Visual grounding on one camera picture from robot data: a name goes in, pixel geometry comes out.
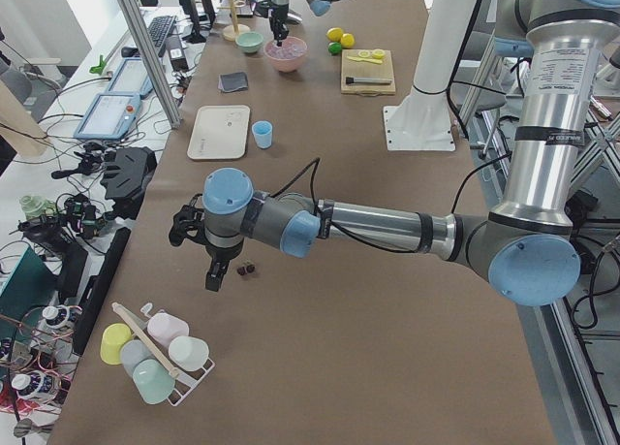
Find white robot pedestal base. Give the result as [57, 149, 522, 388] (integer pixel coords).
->
[384, 0, 479, 151]

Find grey cup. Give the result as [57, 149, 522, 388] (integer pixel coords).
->
[120, 339, 151, 377]

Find white wire cup rack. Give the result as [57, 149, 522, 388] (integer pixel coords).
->
[135, 304, 215, 406]

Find light blue plastic cup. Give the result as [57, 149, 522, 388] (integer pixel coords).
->
[252, 120, 273, 149]

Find yellow plastic knife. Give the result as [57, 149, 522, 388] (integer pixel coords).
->
[346, 55, 384, 65]

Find mint green cup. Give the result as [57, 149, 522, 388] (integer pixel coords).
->
[132, 359, 175, 404]

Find yellow lemon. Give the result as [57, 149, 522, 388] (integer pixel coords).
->
[339, 33, 356, 48]
[325, 27, 344, 42]

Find clear ice cubes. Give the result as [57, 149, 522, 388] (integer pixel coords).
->
[267, 41, 306, 60]

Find cream rabbit tray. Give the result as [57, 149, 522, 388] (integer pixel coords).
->
[187, 105, 251, 161]

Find teach pendant tablet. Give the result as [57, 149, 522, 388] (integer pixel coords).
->
[108, 57, 153, 99]
[74, 91, 141, 141]

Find metal ice scoop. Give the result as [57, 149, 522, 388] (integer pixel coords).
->
[286, 9, 303, 25]

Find mint green bowl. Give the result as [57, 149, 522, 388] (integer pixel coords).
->
[235, 31, 264, 54]

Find white cup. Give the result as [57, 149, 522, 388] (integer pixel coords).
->
[168, 335, 209, 371]

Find steel muddler black tip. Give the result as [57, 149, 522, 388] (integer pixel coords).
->
[345, 77, 392, 85]

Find wooden cutting board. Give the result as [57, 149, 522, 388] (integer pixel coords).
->
[341, 48, 396, 95]

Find yellow cup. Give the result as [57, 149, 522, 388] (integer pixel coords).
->
[100, 323, 133, 366]

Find wooden rack handle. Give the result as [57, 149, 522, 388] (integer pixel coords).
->
[111, 302, 180, 379]

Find pink bowl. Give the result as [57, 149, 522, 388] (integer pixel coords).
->
[263, 36, 308, 73]

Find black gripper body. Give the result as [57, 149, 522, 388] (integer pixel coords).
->
[255, 0, 289, 34]
[169, 193, 243, 261]

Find dark red cherry pair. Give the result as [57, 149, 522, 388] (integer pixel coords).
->
[236, 260, 256, 276]

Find black plastic device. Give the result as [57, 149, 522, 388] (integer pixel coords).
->
[101, 147, 157, 219]

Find green lime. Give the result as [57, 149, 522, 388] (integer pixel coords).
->
[327, 42, 342, 55]

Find grey folded cloth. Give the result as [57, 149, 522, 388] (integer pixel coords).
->
[218, 72, 249, 93]

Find wooden mug tree stand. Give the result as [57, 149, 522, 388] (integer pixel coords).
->
[222, 0, 250, 42]

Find pink cup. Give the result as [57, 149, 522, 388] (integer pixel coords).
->
[146, 312, 190, 349]

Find black keyboard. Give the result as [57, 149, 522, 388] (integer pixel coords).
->
[147, 16, 176, 57]

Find aluminium frame post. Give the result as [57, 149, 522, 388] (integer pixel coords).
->
[117, 0, 181, 129]

